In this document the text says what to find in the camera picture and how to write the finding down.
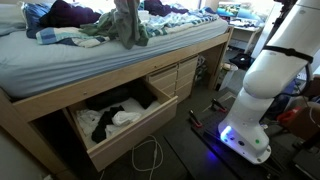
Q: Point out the open wooden drawer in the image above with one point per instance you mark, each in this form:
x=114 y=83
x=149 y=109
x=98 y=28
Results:
x=110 y=149

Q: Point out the small wooden drawer unit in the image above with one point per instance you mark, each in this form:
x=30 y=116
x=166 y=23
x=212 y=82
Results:
x=176 y=79

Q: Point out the blue-grey mattress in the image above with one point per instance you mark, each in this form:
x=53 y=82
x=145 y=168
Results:
x=28 y=68

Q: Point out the white desk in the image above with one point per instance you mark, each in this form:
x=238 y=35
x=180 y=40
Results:
x=246 y=33

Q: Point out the wooden bed frame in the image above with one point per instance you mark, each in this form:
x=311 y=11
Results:
x=18 y=115

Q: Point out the red-handled clamp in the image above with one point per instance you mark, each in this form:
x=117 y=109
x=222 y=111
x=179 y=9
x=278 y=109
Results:
x=216 y=105
x=194 y=119

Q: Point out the blue striped blanket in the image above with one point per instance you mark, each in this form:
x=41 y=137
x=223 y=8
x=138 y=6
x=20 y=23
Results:
x=73 y=36

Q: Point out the white rolled garment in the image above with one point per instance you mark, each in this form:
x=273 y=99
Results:
x=122 y=118

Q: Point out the dark purple garment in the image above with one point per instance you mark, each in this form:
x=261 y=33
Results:
x=63 y=14

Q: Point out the light green t-shirt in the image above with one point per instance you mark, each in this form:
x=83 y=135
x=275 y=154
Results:
x=127 y=22

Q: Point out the green clothes pile on bed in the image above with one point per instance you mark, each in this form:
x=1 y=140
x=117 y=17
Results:
x=106 y=27

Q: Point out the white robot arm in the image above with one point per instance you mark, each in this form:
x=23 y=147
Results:
x=290 y=50

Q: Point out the black garment in drawer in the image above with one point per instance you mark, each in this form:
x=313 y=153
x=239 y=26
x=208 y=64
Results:
x=99 y=133

